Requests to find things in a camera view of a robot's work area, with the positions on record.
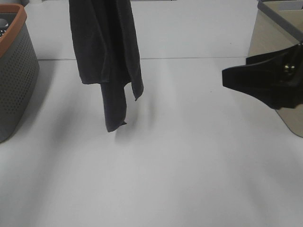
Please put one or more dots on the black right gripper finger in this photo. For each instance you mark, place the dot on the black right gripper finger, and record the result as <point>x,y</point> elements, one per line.
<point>274,78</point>

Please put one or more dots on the dark grey towel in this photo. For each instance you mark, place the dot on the dark grey towel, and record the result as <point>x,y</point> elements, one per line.
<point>106,50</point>

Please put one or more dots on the beige storage box grey rim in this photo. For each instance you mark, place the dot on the beige storage box grey rim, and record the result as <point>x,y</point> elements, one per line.
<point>278,25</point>

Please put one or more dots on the grey perforated basket orange rim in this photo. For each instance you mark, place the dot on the grey perforated basket orange rim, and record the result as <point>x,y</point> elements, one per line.
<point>19,67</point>

